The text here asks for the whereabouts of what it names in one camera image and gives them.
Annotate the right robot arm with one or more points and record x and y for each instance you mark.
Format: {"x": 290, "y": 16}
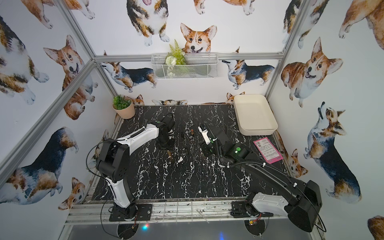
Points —
{"x": 296, "y": 200}

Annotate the pink paper card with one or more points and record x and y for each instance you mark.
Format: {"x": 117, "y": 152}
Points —
{"x": 268, "y": 150}

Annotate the small potted green plant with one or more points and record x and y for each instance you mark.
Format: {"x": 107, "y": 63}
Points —
{"x": 124, "y": 107}

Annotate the white wire wall basket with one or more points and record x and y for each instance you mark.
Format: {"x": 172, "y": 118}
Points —
{"x": 193, "y": 66}

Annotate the artificial fern with white flower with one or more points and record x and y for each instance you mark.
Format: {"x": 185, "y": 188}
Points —
{"x": 175, "y": 57}

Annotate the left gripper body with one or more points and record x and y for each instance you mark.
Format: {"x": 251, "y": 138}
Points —
{"x": 167, "y": 139}

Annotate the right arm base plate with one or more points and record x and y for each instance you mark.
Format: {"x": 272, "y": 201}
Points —
{"x": 244, "y": 210}

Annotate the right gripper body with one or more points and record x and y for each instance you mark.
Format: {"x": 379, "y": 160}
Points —
{"x": 208, "y": 149}

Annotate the aluminium front rail frame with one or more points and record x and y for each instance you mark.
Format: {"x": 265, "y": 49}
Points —
{"x": 179, "y": 211}

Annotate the cream plastic tray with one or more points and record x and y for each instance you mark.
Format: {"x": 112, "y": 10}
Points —
{"x": 254, "y": 115}

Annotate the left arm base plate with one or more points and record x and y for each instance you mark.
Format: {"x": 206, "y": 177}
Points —
{"x": 138, "y": 212}

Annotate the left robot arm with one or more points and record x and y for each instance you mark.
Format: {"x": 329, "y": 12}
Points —
{"x": 114, "y": 159}

